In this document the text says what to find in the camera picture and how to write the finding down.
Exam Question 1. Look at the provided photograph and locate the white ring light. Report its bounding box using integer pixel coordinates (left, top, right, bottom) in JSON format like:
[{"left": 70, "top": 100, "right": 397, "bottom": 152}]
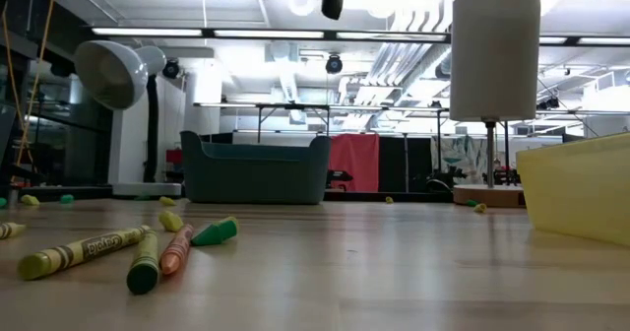
[{"left": 287, "top": 0, "right": 316, "bottom": 18}]

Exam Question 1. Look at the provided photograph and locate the black round ceiling device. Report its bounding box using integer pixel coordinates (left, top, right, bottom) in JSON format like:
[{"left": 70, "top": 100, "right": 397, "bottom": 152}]
[
  {"left": 161, "top": 58, "right": 181, "bottom": 80},
  {"left": 324, "top": 53, "right": 345, "bottom": 75}
]

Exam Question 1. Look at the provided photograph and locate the table lamp white cylinder shade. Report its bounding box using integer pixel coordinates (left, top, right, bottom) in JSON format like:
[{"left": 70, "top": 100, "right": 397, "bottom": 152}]
[{"left": 450, "top": 0, "right": 542, "bottom": 210}]

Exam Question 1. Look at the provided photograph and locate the black frame crossbar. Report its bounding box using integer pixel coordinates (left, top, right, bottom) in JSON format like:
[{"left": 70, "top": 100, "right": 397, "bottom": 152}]
[{"left": 19, "top": 185, "right": 457, "bottom": 204}]

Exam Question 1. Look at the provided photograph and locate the white desk lamp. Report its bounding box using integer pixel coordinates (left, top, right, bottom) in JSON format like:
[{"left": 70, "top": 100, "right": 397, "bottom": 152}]
[{"left": 73, "top": 39, "right": 184, "bottom": 198}]

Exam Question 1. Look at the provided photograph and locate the striped yellow crayon stub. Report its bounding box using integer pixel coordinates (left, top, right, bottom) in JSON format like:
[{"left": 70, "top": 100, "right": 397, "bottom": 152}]
[{"left": 0, "top": 222, "right": 27, "bottom": 240}]

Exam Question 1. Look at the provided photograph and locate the black machine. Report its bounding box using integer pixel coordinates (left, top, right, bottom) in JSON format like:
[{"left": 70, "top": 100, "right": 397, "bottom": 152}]
[{"left": 423, "top": 166, "right": 468, "bottom": 193}]

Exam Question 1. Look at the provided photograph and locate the red cloth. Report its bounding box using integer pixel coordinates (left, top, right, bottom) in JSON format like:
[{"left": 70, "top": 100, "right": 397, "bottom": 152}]
[{"left": 328, "top": 133, "right": 381, "bottom": 193}]

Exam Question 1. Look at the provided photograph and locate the black panel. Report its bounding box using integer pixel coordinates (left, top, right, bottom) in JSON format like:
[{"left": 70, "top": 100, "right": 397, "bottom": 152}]
[{"left": 378, "top": 136, "right": 434, "bottom": 193}]

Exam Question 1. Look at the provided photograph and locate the yellow crayon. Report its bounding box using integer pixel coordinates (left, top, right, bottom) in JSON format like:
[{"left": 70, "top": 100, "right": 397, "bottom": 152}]
[{"left": 17, "top": 224, "right": 152, "bottom": 282}]

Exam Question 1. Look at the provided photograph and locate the yellow cable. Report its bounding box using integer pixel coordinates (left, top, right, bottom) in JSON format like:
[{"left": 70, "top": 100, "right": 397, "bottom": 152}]
[{"left": 0, "top": 0, "right": 56, "bottom": 169}]

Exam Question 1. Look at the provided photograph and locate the teal plastic bin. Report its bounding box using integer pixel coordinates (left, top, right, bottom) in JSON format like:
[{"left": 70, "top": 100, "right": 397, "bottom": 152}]
[{"left": 179, "top": 129, "right": 334, "bottom": 206}]

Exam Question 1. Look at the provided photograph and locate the white teal patterned cloth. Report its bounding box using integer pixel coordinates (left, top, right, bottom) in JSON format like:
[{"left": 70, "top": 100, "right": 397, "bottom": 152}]
[{"left": 431, "top": 134, "right": 489, "bottom": 185}]

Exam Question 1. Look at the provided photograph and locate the yellow plastic tray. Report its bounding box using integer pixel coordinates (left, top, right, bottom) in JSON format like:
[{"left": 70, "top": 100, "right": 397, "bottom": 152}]
[{"left": 514, "top": 132, "right": 630, "bottom": 249}]

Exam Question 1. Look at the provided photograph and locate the orange crayon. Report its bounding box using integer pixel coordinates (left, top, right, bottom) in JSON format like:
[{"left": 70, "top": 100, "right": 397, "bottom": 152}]
[{"left": 158, "top": 223, "right": 195, "bottom": 277}]

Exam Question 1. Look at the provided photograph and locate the green crayon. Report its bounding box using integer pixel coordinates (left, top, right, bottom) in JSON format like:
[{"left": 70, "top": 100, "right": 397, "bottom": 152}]
[{"left": 125, "top": 228, "right": 160, "bottom": 297}]

